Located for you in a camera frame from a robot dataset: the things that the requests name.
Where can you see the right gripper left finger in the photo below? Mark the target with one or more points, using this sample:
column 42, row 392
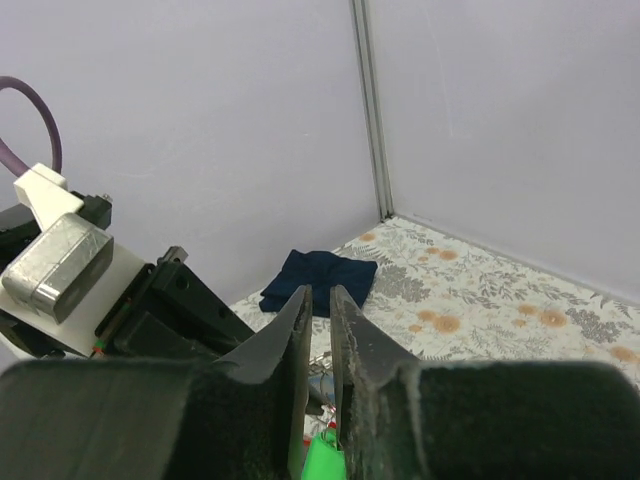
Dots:
column 239, row 417

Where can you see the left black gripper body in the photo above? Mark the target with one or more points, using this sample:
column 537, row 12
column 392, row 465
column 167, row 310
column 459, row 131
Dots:
column 159, row 310

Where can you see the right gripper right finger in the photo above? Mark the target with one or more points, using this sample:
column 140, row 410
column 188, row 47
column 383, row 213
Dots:
column 399, row 417

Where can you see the green key tag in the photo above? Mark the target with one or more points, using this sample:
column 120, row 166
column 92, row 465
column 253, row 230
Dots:
column 324, row 459

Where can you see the red handled metal keyring holder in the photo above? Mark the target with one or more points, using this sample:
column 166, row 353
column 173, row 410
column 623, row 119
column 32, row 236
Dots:
column 321, row 410

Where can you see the dark blue folded cloth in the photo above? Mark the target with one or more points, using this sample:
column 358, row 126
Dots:
column 321, row 270

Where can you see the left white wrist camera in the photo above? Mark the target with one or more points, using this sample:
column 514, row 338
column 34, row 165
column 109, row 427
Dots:
column 72, row 274

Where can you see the left aluminium corner post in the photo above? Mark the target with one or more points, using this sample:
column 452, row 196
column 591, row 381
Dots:
column 373, row 117

